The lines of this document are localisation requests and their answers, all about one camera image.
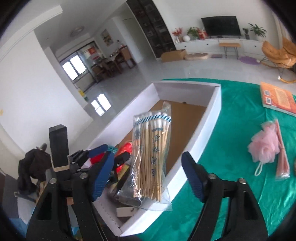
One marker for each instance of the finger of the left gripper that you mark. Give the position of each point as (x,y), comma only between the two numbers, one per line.
(97,151)

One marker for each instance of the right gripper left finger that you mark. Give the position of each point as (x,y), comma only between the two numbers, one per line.
(50,219)

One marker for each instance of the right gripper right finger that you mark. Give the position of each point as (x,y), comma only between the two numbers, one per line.
(244,219)

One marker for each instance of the red snack packet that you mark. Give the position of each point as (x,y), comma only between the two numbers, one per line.
(126,147)

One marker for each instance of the bag of cotton swabs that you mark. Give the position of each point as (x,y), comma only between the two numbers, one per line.
(145,186)

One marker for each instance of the black jacket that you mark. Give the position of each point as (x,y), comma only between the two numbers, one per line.
(33,165)

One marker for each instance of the wooden rectangular box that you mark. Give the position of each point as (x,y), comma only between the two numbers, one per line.
(127,211)

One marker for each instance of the pink bag bundle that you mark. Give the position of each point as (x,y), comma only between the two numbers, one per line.
(283,167)

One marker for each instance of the pink mesh bath sponge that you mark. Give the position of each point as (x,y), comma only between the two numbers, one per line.
(264,146)

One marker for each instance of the green tablecloth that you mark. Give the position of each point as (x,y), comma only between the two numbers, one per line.
(227,156)

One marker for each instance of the dining table with chairs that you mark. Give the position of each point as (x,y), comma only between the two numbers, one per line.
(108,66)

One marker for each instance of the white cardboard box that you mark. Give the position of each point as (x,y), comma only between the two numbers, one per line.
(195,109)

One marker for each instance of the orange book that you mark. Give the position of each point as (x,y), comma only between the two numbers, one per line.
(277,99)

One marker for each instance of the brown cardboard box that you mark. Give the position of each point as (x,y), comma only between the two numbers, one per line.
(176,55)

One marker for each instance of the dark tall bookshelf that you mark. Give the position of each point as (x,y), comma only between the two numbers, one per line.
(153,26)

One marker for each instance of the oval cat scratcher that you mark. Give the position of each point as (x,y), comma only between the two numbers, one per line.
(196,56)

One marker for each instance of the red flower vase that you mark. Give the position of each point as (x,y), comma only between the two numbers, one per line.
(177,33)

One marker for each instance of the purple round floor mat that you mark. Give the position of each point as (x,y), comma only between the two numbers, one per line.
(249,60)

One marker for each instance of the small wooden bench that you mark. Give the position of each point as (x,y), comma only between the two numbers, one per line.
(226,46)

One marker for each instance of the orange lounge chair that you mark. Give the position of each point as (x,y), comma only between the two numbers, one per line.
(283,57)

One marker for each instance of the black flat television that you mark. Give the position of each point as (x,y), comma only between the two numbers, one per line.
(221,26)

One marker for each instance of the green potted plant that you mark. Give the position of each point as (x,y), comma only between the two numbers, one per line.
(259,32)

